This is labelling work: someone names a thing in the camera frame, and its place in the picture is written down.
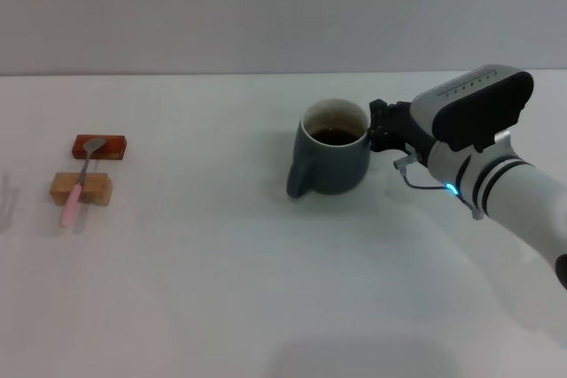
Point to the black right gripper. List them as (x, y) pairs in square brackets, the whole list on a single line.
[(409, 130)]

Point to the dark grey ceramic cup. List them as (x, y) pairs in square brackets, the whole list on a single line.
[(336, 170)]

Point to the reddish brown wooden block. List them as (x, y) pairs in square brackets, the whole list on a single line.
[(113, 145)]

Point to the light tan wooden block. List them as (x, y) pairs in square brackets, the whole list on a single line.
[(95, 190)]

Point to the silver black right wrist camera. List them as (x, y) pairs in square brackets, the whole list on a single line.
[(478, 103)]

